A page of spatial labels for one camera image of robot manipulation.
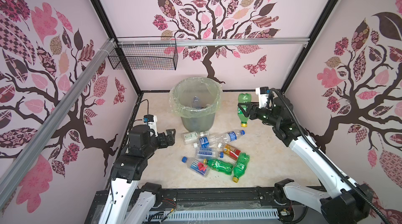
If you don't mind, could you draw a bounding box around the clear bottle green white label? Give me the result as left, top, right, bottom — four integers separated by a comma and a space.
183, 131, 209, 144

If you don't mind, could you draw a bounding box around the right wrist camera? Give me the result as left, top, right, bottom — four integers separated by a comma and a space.
255, 86, 270, 108

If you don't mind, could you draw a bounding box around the Pocari Sweat clear bottle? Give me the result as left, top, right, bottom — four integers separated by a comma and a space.
193, 135, 221, 148

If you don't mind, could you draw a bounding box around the white slotted cable duct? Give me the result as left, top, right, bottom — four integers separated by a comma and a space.
143, 209, 279, 223

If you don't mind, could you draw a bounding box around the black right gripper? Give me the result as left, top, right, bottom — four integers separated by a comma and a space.
237, 100, 279, 129

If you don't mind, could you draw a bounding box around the grey mesh waste bin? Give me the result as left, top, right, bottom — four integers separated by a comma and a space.
173, 77, 223, 133

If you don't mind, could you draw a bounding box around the clear bottle pink blue label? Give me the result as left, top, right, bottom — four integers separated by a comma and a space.
181, 157, 209, 177

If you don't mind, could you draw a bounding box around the black corrugated cable conduit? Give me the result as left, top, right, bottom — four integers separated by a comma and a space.
269, 88, 385, 224

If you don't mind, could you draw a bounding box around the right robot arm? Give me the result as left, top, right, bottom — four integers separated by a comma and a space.
238, 97, 373, 224

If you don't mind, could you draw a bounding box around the aluminium rail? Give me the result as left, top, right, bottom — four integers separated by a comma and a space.
0, 38, 117, 207
118, 37, 310, 47

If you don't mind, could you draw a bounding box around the clear bottle blue text label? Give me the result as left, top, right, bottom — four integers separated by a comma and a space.
195, 148, 224, 160

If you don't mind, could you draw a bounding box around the black wire wall basket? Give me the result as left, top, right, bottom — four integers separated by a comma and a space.
108, 36, 179, 71

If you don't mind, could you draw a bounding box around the yellow red label bottle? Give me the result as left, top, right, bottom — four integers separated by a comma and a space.
223, 144, 241, 161

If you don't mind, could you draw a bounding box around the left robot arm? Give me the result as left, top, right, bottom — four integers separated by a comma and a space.
99, 124, 176, 224

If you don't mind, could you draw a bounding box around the green bottle yellow cap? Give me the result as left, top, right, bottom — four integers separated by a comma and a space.
232, 152, 250, 183

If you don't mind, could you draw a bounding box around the green plastic bin liner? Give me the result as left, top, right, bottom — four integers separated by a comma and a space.
169, 77, 223, 119

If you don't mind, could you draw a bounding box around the clear bottle blue label cap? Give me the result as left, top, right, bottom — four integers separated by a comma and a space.
218, 130, 246, 148

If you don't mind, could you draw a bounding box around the aluminium rail back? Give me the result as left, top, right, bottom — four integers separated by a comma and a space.
118, 37, 310, 47

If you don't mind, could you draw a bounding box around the tall clear purple-tint bottle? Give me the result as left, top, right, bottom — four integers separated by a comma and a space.
191, 96, 202, 109

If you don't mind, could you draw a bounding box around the aluminium rail left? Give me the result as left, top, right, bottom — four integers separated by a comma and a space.
0, 38, 117, 207

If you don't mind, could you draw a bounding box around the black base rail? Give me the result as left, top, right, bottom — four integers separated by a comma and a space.
84, 185, 357, 224

